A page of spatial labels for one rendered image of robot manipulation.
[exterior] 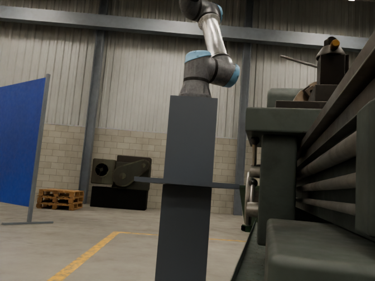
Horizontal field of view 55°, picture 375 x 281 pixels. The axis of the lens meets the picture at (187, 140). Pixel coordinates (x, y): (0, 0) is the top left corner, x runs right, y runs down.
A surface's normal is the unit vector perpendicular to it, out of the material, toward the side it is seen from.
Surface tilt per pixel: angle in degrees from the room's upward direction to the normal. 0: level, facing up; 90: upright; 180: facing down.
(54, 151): 90
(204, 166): 90
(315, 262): 45
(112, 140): 90
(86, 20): 90
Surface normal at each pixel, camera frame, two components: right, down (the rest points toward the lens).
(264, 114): -0.21, -0.14
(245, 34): 0.04, -0.13
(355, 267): -0.10, -0.80
